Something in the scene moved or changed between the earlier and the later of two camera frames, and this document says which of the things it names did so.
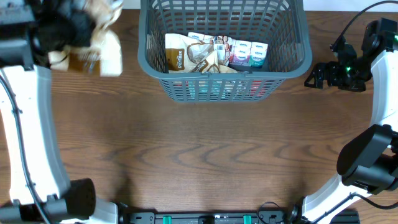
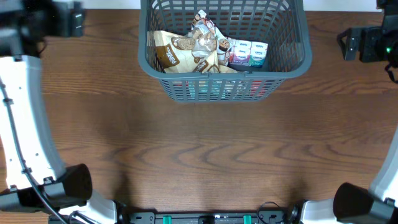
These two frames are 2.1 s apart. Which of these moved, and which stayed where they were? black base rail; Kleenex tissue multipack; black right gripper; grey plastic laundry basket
Moved: black right gripper
Stayed: grey plastic laundry basket; black base rail; Kleenex tissue multipack
